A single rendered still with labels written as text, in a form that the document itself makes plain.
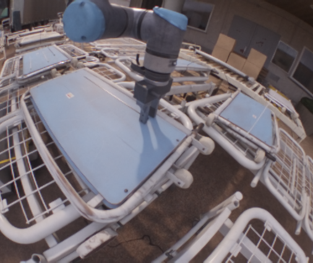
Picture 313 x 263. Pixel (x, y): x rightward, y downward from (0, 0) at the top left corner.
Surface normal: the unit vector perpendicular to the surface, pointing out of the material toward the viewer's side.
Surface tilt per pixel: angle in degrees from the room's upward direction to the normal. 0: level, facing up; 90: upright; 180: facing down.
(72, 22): 94
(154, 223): 0
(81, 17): 94
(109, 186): 3
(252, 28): 90
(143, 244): 0
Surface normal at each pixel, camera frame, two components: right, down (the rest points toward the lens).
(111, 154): 0.20, -0.69
